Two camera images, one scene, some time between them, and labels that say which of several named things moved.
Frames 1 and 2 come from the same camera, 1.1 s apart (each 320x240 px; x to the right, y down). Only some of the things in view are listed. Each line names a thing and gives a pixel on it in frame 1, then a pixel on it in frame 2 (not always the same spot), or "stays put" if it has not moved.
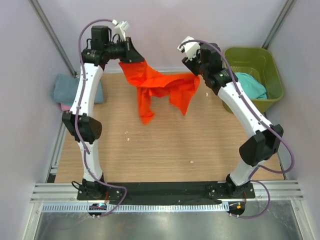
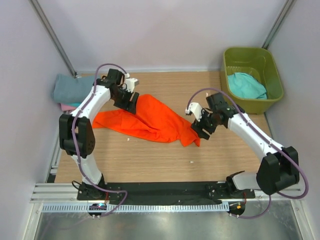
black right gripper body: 195,66 → 209,123
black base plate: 199,192 stays put
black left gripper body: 123,51 → 122,93
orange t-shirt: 180,88 → 155,119
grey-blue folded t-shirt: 65,87 stays put
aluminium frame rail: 280,190 stays put
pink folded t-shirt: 66,107 stays put
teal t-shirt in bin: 253,88 stays put
